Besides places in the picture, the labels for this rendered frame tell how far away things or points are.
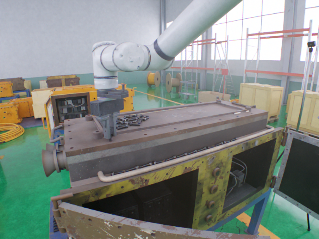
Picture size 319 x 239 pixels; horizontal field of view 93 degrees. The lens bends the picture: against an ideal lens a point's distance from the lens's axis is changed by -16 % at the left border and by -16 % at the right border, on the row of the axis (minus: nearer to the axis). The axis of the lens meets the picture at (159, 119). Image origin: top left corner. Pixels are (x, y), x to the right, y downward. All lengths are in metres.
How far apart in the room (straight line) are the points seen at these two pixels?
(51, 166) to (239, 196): 1.22
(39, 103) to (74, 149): 5.92
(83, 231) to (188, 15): 0.74
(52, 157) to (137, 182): 0.38
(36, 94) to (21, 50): 9.97
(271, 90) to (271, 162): 4.53
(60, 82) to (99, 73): 8.48
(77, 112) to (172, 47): 3.13
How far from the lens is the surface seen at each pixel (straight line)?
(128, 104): 3.53
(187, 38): 0.55
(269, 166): 1.58
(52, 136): 0.89
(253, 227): 2.19
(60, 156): 0.85
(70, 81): 9.12
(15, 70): 16.30
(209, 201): 1.13
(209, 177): 1.00
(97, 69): 0.65
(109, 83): 0.64
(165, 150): 0.83
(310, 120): 5.56
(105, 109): 0.66
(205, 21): 0.52
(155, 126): 0.86
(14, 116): 6.76
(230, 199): 1.41
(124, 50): 0.52
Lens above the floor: 1.65
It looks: 17 degrees down
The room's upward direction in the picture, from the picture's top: straight up
